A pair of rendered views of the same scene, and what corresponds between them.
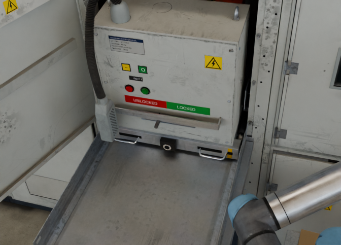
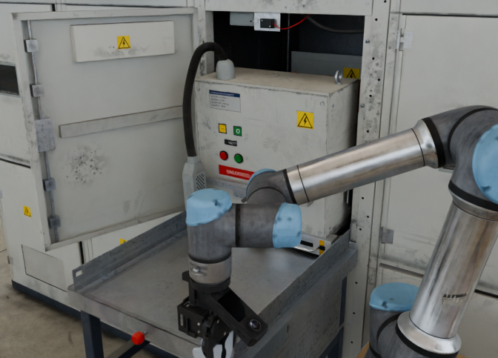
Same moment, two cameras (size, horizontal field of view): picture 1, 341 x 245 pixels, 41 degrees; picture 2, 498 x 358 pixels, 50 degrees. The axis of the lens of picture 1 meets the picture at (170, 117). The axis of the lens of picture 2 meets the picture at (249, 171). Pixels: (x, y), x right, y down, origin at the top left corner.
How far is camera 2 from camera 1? 0.68 m
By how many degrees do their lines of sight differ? 25
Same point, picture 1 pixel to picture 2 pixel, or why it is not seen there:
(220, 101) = not seen: hidden behind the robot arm
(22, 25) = (133, 70)
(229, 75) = (320, 136)
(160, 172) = (238, 255)
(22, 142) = (105, 193)
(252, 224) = (261, 183)
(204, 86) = (296, 152)
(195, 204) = (263, 284)
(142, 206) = not seen: hidden behind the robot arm
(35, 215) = (115, 344)
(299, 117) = (407, 212)
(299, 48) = (403, 118)
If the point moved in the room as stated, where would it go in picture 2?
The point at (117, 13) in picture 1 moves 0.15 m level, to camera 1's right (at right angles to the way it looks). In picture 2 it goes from (221, 68) to (266, 70)
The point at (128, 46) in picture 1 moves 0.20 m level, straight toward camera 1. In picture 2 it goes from (226, 101) to (213, 116)
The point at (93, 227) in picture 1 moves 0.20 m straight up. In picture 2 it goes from (143, 282) to (138, 220)
